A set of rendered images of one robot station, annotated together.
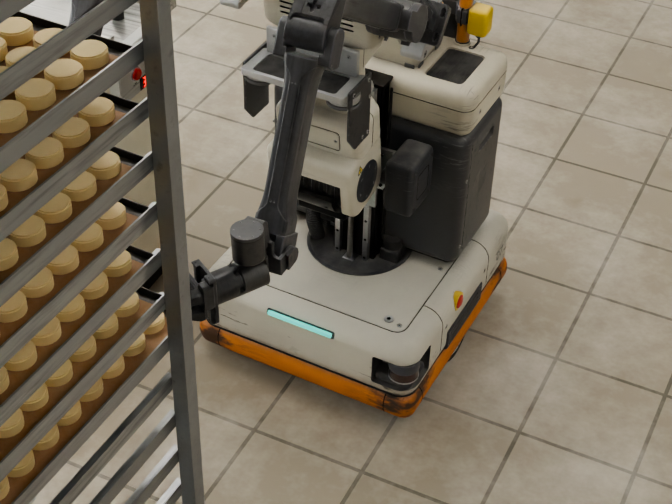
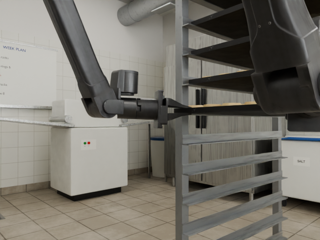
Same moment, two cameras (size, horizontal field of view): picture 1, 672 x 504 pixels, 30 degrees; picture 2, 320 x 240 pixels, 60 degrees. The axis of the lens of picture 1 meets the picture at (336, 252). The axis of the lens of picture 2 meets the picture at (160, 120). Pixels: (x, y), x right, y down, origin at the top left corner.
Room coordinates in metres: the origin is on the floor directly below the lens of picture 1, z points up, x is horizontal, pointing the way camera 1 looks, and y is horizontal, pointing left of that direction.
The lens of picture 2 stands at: (2.29, 0.51, 0.92)
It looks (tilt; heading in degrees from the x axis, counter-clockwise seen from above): 1 degrees up; 203
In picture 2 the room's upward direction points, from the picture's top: straight up
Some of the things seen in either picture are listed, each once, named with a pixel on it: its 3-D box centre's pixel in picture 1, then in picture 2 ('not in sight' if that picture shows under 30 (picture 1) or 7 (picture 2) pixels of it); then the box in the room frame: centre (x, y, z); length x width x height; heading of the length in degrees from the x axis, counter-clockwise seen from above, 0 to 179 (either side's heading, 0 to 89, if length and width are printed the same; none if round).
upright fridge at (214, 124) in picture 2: not in sight; (220, 115); (-1.54, -0.18, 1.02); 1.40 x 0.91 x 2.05; 65
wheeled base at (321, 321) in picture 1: (358, 275); not in sight; (2.58, -0.06, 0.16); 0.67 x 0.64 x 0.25; 153
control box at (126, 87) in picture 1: (140, 59); not in sight; (2.66, 0.49, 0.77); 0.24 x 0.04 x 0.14; 157
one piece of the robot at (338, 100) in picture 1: (308, 85); not in sight; (2.32, 0.07, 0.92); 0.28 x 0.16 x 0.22; 63
